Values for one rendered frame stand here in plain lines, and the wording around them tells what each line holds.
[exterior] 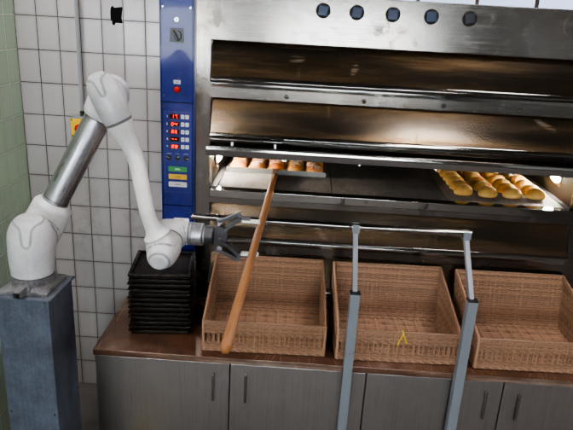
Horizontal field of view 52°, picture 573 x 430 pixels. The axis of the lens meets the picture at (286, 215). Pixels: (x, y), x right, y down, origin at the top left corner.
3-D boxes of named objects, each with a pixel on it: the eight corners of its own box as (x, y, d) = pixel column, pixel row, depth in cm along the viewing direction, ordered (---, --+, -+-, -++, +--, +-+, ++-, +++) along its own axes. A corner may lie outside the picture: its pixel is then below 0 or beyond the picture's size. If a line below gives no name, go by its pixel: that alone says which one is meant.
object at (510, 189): (431, 166, 360) (432, 158, 358) (510, 171, 359) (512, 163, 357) (454, 196, 302) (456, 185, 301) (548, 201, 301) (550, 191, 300)
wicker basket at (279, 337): (214, 300, 308) (214, 252, 299) (321, 306, 308) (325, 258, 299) (199, 351, 262) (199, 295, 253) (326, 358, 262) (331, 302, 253)
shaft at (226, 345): (230, 356, 154) (230, 345, 153) (219, 355, 154) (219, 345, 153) (277, 178, 315) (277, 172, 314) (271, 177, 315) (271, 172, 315)
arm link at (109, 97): (134, 116, 207) (136, 110, 220) (110, 67, 201) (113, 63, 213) (100, 130, 207) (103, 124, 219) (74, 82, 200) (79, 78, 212)
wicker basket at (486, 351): (445, 316, 306) (453, 267, 297) (553, 322, 306) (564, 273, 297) (471, 369, 260) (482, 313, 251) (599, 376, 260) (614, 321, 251)
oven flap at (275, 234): (209, 238, 299) (211, 198, 299) (565, 261, 296) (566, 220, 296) (208, 238, 294) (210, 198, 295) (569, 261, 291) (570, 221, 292)
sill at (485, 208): (211, 193, 298) (211, 185, 297) (569, 215, 295) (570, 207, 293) (209, 196, 292) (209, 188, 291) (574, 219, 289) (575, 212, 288)
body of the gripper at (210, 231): (205, 221, 232) (229, 223, 232) (205, 241, 235) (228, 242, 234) (202, 227, 225) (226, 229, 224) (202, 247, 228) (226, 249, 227)
